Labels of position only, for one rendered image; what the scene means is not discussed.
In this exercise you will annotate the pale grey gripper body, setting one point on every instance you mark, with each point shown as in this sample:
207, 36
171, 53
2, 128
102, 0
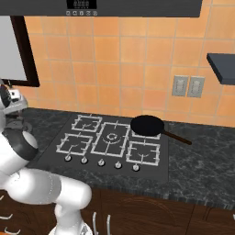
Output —
16, 106

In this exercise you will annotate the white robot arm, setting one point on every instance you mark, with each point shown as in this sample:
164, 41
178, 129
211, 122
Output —
33, 185

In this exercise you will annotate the dark framed window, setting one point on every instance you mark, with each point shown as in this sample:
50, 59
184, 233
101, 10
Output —
12, 49

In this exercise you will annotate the silver hob knob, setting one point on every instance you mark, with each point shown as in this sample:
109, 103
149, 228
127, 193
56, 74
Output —
101, 162
118, 165
84, 160
68, 158
136, 167

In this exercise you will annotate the dark grey gas hob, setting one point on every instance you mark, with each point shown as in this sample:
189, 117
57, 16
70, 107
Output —
104, 159

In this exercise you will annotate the dark wood drawer run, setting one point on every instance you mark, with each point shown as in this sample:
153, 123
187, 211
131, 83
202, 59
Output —
27, 217

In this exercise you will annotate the black frying pan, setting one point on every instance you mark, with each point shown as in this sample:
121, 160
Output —
147, 125

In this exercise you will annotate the dark grey range hood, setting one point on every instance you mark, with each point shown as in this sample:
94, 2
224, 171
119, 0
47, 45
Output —
128, 7

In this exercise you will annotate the dark wood cupboard door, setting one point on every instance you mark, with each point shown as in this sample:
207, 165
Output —
143, 215
214, 221

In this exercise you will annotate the grey wall socket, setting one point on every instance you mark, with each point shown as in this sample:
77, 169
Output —
195, 87
180, 86

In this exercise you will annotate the dark grey wall shelf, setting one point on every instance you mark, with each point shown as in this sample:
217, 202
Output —
224, 67

